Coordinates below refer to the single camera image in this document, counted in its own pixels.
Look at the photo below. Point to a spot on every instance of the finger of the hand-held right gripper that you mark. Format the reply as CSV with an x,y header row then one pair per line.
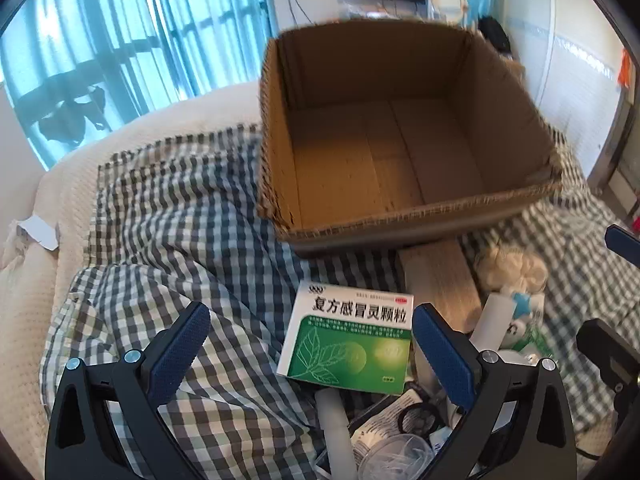
x,y
625,242
610,355

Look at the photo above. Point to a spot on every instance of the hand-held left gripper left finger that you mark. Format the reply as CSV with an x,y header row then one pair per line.
x,y
182,355

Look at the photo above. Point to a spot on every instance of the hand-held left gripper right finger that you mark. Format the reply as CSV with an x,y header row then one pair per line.
x,y
445,355

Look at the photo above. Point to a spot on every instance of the white cloud toy blue star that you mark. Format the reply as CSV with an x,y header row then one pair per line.
x,y
522,305

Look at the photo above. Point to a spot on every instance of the green white medicine box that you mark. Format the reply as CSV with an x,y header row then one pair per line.
x,y
345,340

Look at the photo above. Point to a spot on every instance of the brown cardboard box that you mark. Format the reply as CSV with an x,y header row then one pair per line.
x,y
375,160

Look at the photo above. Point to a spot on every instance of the white plastic bottle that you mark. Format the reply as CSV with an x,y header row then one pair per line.
x,y
492,320

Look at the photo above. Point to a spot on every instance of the beige carton box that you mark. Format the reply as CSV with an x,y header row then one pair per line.
x,y
440,280

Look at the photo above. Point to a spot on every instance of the checked cloth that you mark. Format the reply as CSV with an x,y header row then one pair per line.
x,y
175,240

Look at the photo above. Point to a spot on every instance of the clear plastic container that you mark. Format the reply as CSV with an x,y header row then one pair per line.
x,y
395,460

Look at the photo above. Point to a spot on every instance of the translucent white tube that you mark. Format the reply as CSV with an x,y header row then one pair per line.
x,y
337,435

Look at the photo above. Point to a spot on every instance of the white louvred wardrobe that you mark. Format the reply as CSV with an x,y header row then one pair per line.
x,y
560,85

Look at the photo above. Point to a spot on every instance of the orange cloth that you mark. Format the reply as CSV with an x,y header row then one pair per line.
x,y
624,70

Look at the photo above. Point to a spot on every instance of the white paper tag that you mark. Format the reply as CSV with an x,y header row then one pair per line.
x,y
40,232

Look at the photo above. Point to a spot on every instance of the black backpack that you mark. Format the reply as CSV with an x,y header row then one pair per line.
x,y
492,32

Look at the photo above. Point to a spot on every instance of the wide blue curtain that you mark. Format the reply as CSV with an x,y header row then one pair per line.
x,y
75,35

